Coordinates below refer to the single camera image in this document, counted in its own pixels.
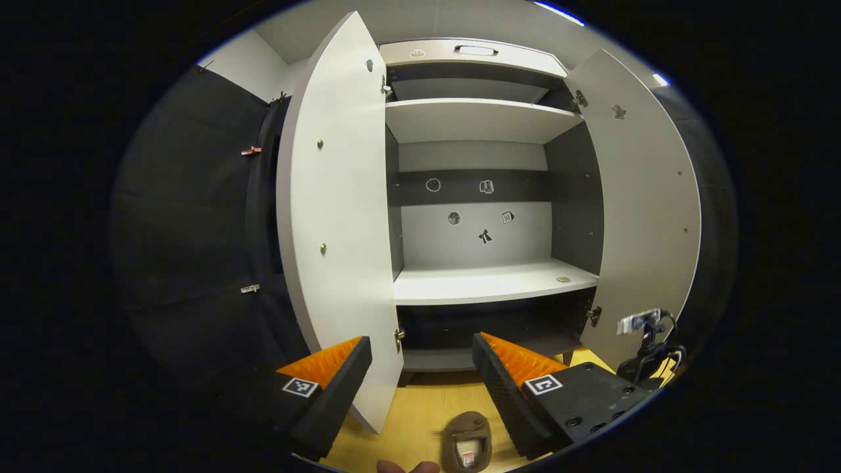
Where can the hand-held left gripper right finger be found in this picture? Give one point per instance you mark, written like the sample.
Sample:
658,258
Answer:
506,401

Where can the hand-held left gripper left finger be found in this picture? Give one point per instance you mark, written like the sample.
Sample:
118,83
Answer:
335,407

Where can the brown shoe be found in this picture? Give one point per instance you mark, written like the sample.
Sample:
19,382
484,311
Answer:
460,430

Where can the white shoe cabinet door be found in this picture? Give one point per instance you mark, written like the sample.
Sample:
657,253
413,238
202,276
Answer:
644,217
341,217

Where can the white shoe cabinet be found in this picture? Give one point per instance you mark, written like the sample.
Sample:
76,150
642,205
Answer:
473,236

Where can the white cabinet shelf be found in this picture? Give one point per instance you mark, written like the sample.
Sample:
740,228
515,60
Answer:
479,118
486,286

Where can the beige cabinet drawer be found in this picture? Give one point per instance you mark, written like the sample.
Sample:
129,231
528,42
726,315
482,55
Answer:
512,58

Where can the silver cloth clip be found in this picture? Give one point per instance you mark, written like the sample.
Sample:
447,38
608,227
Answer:
250,288

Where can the small ceiling light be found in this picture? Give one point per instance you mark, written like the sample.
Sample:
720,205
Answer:
660,80

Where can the long ceiling light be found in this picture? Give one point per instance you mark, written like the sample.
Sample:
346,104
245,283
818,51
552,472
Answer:
558,12

